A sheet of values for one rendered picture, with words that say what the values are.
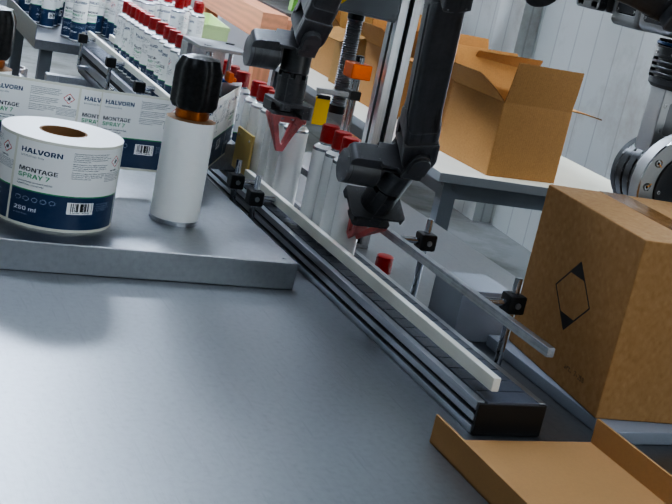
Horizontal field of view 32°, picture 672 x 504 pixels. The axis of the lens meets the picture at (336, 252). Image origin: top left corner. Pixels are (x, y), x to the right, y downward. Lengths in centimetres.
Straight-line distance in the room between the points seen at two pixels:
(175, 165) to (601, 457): 90
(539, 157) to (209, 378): 248
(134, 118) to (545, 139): 194
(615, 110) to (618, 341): 429
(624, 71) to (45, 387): 473
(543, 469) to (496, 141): 237
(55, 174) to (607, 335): 89
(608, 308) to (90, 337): 73
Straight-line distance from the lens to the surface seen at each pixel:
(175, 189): 210
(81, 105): 227
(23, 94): 226
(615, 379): 174
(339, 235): 211
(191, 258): 198
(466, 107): 402
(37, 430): 141
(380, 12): 234
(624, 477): 163
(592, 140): 610
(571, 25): 648
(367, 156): 192
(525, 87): 385
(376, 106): 236
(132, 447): 139
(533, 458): 160
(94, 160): 196
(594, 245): 179
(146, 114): 230
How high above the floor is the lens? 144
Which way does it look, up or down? 15 degrees down
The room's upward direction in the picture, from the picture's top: 12 degrees clockwise
